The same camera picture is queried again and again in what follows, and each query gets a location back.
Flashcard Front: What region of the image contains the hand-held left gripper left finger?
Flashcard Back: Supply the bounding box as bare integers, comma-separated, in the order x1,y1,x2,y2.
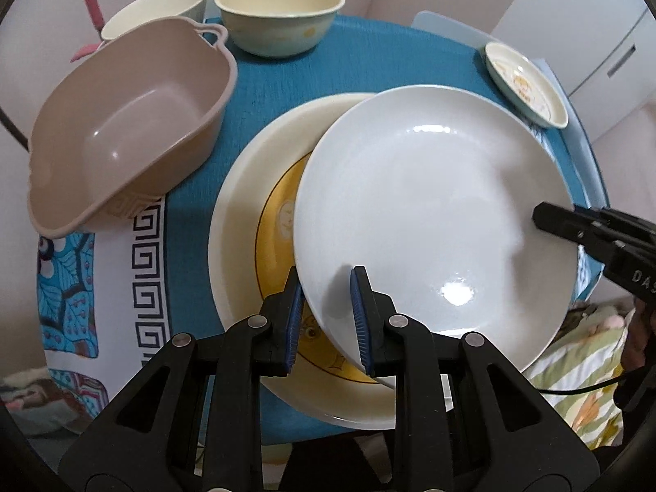
57,265,304,492

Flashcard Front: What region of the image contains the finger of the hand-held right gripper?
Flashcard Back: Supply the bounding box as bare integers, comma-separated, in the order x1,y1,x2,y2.
576,206,656,247
533,202,608,247

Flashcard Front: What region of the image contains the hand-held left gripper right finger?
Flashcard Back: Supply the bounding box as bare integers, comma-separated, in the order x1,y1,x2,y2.
349,265,600,492

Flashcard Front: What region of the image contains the cream plate with yellow centre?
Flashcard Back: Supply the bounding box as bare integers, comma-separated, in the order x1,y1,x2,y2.
208,93,454,426

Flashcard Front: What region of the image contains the white plate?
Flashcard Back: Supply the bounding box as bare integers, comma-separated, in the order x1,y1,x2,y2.
293,84,577,377

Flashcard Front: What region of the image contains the small printed plate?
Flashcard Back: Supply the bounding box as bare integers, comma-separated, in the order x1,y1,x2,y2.
485,42,569,129

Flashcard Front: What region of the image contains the taupe plastic basin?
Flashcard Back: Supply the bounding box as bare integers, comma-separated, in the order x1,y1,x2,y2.
27,17,238,239

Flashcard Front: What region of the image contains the cream bowl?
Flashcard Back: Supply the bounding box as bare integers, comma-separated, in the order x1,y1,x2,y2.
214,0,346,57
100,0,208,42

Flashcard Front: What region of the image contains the floral blanket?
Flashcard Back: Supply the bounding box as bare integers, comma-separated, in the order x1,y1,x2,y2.
528,302,636,452

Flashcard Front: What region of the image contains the white cabinet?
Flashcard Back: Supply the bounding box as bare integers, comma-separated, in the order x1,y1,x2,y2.
492,0,656,149

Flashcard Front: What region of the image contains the blue patterned tablecloth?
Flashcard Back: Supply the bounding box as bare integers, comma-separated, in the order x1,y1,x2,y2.
36,13,608,446

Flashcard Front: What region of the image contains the patterned cloth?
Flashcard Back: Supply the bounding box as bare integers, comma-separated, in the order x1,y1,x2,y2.
0,366,111,436

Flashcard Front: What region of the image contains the pink plastic tool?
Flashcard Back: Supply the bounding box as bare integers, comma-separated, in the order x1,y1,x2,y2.
71,0,106,59

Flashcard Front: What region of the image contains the black cable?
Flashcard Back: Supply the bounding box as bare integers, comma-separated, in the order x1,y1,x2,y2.
533,376,623,396
0,107,32,152

